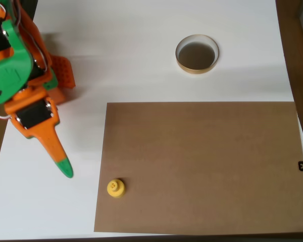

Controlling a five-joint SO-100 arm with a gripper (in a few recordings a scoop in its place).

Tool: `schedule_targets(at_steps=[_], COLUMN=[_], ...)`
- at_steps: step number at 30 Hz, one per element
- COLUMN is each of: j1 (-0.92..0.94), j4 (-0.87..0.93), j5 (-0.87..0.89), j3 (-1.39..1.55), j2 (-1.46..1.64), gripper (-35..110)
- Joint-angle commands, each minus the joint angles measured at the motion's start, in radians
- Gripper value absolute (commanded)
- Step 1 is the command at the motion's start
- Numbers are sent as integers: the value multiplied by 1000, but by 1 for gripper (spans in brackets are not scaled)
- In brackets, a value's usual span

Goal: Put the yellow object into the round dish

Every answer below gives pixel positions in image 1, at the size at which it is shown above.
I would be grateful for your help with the orange gripper black servo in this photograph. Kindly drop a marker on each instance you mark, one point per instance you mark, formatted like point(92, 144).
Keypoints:
point(35, 116)

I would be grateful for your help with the small yellow plastic piece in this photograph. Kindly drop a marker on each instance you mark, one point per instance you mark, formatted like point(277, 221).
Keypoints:
point(116, 189)

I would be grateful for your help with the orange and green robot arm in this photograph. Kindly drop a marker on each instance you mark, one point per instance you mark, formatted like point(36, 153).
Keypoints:
point(7, 75)

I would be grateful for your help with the round shallow metal dish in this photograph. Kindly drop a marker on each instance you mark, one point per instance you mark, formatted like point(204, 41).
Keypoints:
point(197, 56)

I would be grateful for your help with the brown cardboard sheet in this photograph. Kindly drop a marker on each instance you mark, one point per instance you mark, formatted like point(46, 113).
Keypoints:
point(199, 166)

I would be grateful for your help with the small black tag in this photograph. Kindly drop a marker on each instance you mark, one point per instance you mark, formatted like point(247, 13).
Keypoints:
point(302, 166)

